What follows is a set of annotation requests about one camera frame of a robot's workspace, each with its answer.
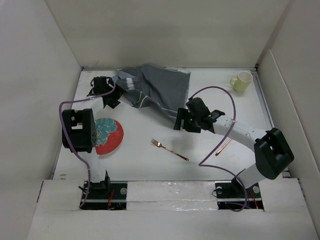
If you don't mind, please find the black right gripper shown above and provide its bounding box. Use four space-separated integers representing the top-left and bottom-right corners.
173 107 202 133

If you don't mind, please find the grey striped cloth placemat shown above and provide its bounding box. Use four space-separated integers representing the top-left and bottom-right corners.
112 64 191 121

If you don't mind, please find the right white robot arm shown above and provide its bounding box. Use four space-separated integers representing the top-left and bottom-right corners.
174 97 294 197

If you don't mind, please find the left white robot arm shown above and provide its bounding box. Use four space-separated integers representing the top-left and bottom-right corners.
58 76 125 199

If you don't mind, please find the red and teal round plate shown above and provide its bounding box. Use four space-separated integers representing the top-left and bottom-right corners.
95 118 124 156

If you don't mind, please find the copper fork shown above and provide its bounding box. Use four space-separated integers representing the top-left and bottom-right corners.
151 139 189 162

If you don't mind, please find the copper spoon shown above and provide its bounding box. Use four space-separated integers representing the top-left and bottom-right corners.
215 139 232 157

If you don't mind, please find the yellow-green mug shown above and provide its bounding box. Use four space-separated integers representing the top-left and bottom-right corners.
229 71 253 93

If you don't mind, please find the white foam front board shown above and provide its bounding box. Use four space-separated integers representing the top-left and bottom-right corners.
37 177 308 218

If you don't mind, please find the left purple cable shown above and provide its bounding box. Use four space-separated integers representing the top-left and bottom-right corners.
58 82 117 208

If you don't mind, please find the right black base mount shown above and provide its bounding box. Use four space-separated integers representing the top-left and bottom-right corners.
211 180 264 211

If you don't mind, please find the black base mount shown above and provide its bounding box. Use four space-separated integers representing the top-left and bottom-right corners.
79 181 128 211
211 180 264 211

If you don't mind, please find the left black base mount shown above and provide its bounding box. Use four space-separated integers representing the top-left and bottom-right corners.
79 181 128 211

